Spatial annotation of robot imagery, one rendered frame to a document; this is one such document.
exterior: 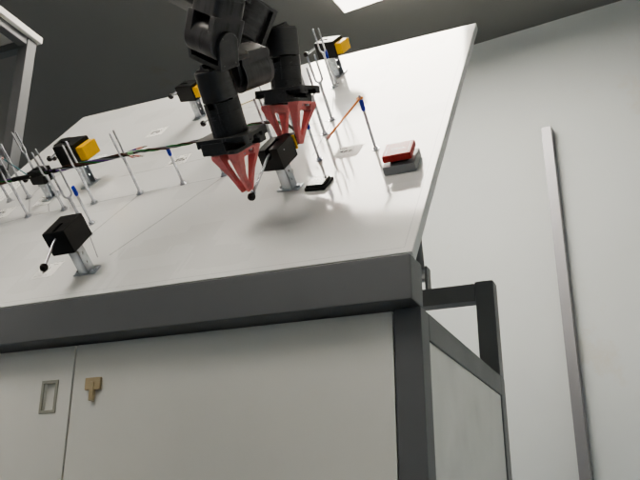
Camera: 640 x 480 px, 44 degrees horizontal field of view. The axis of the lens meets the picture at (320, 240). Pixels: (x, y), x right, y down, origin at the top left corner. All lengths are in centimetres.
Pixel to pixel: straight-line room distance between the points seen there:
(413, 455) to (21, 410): 68
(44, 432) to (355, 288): 58
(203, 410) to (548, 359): 220
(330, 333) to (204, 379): 21
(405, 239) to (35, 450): 69
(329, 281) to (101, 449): 45
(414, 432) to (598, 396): 215
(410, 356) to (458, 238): 242
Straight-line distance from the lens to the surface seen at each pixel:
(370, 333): 111
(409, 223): 116
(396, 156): 131
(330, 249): 116
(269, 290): 115
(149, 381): 127
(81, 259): 141
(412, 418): 107
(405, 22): 369
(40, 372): 141
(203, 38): 121
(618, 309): 323
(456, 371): 128
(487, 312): 166
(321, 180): 137
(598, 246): 331
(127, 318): 127
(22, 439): 141
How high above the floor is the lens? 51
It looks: 20 degrees up
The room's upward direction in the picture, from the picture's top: straight up
